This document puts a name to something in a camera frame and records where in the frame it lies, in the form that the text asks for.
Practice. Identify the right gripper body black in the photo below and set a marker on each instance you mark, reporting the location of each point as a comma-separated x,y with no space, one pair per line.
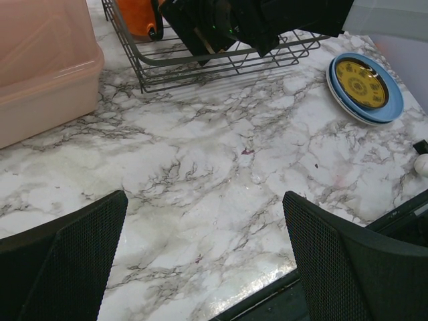
211,27

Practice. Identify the black wire dish rack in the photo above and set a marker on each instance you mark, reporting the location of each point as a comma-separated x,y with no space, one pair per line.
168,64

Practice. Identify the orange mug black handle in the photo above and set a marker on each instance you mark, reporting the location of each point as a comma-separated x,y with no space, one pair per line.
142,18

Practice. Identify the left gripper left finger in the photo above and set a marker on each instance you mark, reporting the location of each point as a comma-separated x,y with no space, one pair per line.
59,270

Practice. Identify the black mounting rail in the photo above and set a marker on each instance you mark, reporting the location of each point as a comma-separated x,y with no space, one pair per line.
285,300

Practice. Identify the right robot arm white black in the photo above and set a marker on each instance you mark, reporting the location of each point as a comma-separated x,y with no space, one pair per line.
406,18

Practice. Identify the black metal connector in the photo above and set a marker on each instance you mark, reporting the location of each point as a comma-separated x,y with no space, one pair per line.
421,147

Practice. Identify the yellow patterned plate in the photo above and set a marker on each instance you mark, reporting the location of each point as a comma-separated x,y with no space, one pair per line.
361,83

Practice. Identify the white plastic fitting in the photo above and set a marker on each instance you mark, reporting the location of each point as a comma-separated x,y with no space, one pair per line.
421,165

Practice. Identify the pink plastic storage box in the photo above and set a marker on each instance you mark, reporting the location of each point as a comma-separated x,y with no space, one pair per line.
50,66

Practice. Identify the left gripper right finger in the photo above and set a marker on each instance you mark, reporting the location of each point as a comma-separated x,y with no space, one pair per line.
349,272

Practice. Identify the blue plate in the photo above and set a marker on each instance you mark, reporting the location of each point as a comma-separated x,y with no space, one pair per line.
391,112

